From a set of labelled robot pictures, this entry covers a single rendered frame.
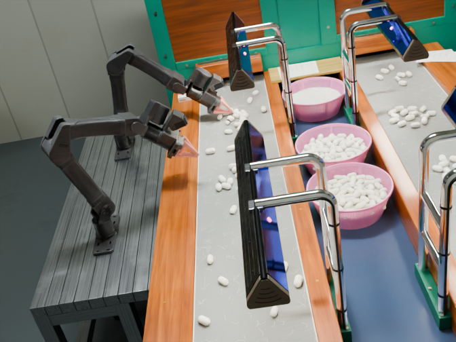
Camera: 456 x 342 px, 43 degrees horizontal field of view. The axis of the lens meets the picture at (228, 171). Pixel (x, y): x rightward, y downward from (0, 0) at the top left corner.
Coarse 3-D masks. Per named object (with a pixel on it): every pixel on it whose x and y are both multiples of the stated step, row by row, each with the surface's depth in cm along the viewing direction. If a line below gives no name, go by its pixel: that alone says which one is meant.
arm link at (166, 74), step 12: (120, 48) 229; (132, 48) 229; (120, 60) 223; (132, 60) 224; (144, 60) 225; (120, 72) 226; (144, 72) 228; (156, 72) 228; (168, 72) 229; (168, 84) 230
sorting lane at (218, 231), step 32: (224, 96) 259; (256, 96) 253; (224, 128) 233; (256, 128) 229; (224, 160) 213; (224, 192) 195; (224, 224) 180; (288, 224) 175; (224, 256) 167; (288, 256) 163; (224, 288) 156; (288, 288) 152; (224, 320) 147; (256, 320) 145; (288, 320) 143
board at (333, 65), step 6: (318, 60) 265; (324, 60) 264; (330, 60) 263; (336, 60) 262; (318, 66) 260; (324, 66) 258; (330, 66) 257; (336, 66) 256; (270, 72) 264; (276, 72) 263; (324, 72) 254; (330, 72) 253; (336, 72) 254; (270, 78) 258; (276, 78) 257; (294, 78) 254; (300, 78) 255
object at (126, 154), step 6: (114, 138) 245; (120, 138) 243; (126, 138) 244; (132, 138) 253; (120, 144) 244; (126, 144) 245; (132, 144) 249; (120, 150) 245; (126, 150) 245; (120, 156) 241; (126, 156) 241
